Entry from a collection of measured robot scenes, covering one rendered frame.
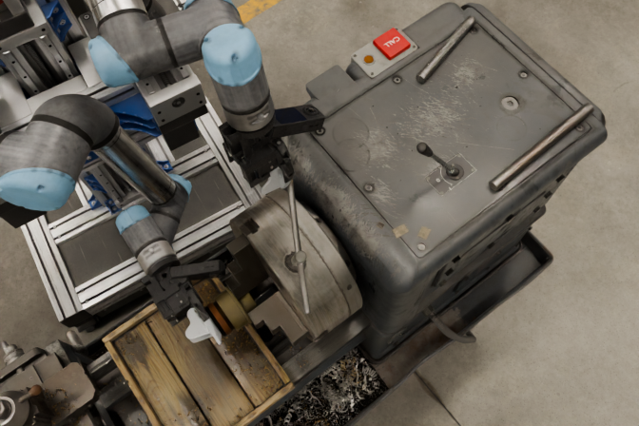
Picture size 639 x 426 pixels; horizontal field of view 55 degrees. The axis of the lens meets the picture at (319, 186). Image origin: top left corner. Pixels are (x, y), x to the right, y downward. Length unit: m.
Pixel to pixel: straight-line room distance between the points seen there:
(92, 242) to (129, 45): 1.59
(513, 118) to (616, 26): 2.04
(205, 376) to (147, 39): 0.85
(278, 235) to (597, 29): 2.37
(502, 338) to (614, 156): 0.95
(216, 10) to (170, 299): 0.64
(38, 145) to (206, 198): 1.29
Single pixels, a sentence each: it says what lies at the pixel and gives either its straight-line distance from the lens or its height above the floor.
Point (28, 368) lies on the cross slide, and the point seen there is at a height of 0.97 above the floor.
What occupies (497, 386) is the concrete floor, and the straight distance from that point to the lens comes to 2.44.
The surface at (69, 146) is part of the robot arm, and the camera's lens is 1.19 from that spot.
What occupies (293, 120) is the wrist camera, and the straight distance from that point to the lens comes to 0.99.
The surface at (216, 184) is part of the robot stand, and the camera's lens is 2.41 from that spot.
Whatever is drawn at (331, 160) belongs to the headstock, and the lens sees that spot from 1.24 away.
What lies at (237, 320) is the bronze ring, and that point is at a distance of 1.29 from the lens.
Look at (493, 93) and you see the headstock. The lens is 1.36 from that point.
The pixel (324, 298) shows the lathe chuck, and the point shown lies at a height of 1.18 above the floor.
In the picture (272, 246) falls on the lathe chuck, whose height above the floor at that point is 1.24.
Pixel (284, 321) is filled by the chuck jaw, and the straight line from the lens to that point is 1.29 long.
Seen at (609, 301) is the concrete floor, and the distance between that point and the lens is 2.65.
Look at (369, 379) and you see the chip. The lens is 1.81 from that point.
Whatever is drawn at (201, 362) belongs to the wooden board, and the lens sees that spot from 1.52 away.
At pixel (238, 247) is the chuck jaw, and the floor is 1.20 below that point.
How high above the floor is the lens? 2.35
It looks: 65 degrees down
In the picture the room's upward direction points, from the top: 3 degrees counter-clockwise
